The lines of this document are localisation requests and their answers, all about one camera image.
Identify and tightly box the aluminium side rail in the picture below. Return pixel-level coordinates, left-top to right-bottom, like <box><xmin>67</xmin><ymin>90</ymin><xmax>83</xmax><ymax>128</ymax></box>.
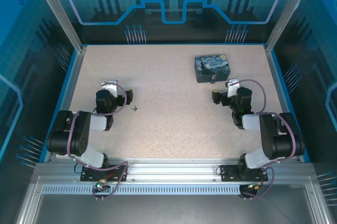
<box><xmin>264</xmin><ymin>46</ymin><xmax>302</xmax><ymax>161</ymax></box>
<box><xmin>44</xmin><ymin>46</ymin><xmax>87</xmax><ymax>163</ymax></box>

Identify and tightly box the connector with orange plug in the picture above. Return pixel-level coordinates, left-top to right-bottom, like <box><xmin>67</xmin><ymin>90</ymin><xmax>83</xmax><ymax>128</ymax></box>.
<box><xmin>246</xmin><ymin>181</ymin><xmax>265</xmax><ymax>191</ymax></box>

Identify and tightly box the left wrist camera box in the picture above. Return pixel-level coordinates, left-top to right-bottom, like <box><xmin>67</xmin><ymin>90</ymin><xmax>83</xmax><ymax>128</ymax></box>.
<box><xmin>101</xmin><ymin>79</ymin><xmax>118</xmax><ymax>97</ymax></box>

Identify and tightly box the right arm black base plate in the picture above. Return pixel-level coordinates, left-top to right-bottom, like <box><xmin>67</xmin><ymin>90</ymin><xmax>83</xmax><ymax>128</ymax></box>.
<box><xmin>220</xmin><ymin>164</ymin><xmax>269</xmax><ymax>182</ymax></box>

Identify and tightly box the connector with green LED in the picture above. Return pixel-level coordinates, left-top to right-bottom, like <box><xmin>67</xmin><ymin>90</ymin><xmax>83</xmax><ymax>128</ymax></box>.
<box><xmin>95</xmin><ymin>178</ymin><xmax>111</xmax><ymax>192</ymax></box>

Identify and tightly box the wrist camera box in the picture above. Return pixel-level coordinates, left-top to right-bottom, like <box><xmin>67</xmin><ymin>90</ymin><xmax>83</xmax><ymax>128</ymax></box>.
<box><xmin>101</xmin><ymin>79</ymin><xmax>118</xmax><ymax>97</ymax></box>
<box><xmin>225</xmin><ymin>78</ymin><xmax>241</xmax><ymax>98</ymax></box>

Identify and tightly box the aluminium frame post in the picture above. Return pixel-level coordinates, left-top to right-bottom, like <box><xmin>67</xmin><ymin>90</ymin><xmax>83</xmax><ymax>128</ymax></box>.
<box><xmin>264</xmin><ymin>0</ymin><xmax>309</xmax><ymax>53</ymax></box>
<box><xmin>29</xmin><ymin>0</ymin><xmax>88</xmax><ymax>53</ymax></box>

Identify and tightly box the starry night print box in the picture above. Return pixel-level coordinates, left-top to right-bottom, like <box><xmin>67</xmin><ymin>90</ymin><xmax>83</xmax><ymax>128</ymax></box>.
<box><xmin>194</xmin><ymin>55</ymin><xmax>232</xmax><ymax>84</ymax></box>

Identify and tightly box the slotted grey cable duct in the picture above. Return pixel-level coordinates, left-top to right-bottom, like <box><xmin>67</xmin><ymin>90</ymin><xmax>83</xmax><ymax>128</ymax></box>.
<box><xmin>41</xmin><ymin>185</ymin><xmax>242</xmax><ymax>194</ymax></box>

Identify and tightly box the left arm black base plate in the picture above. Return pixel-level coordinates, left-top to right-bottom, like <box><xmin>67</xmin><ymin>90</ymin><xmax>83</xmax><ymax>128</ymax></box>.
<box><xmin>80</xmin><ymin>164</ymin><xmax>130</xmax><ymax>182</ymax></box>

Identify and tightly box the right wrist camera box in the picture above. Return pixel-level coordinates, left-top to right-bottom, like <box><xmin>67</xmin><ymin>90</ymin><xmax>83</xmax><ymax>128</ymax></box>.
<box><xmin>225</xmin><ymin>78</ymin><xmax>241</xmax><ymax>98</ymax></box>

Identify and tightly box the aluminium mounting beam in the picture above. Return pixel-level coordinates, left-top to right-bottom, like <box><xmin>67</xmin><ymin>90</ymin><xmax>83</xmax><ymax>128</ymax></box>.
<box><xmin>34</xmin><ymin>157</ymin><xmax>315</xmax><ymax>183</ymax></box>

